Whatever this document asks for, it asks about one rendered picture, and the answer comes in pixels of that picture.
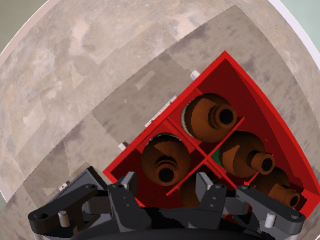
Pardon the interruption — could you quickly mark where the brown glass bottle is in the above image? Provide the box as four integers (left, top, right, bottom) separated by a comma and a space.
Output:
180, 93, 237, 143
141, 132, 191, 186
248, 166, 300, 208
178, 163, 224, 208
211, 130, 275, 178

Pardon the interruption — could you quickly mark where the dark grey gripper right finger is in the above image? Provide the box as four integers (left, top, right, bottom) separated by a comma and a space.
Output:
188, 172, 305, 240

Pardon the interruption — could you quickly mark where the grey rectangular tray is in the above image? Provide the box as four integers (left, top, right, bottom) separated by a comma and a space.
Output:
47, 166, 111, 228

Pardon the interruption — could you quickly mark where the red bottle crate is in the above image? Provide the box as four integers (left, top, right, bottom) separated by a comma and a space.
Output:
103, 51, 320, 220

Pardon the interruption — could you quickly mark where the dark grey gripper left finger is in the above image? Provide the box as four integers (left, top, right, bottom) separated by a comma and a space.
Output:
28, 172, 151, 240

